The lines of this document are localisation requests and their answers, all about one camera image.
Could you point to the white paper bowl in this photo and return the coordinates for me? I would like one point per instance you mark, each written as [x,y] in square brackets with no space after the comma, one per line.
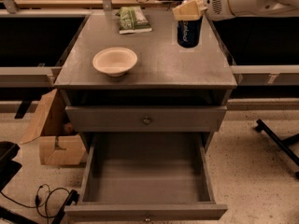
[114,62]

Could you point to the black bin at left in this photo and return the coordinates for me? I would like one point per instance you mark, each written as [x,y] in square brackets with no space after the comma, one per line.
[8,167]

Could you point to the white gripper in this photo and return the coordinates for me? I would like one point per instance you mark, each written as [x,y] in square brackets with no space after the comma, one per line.
[216,6]

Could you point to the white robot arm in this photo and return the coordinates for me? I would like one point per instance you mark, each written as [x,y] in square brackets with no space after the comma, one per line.
[263,8]

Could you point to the open grey middle drawer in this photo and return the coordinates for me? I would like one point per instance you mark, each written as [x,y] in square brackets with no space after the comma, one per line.
[146,177]

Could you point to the dark blue pepsi can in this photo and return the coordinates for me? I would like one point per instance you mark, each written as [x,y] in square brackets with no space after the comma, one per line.
[189,33]

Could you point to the grey drawer cabinet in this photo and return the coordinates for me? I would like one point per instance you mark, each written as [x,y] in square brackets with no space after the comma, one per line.
[165,74]

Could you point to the green chip bag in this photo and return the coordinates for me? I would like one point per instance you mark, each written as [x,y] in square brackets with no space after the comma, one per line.
[133,20]

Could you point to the brown cardboard box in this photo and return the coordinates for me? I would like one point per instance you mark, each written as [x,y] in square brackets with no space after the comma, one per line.
[51,128]

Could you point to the black stand leg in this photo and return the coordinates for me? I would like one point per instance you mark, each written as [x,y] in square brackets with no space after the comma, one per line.
[283,144]

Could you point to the closed grey top drawer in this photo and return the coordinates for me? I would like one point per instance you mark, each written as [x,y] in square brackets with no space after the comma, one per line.
[146,119]

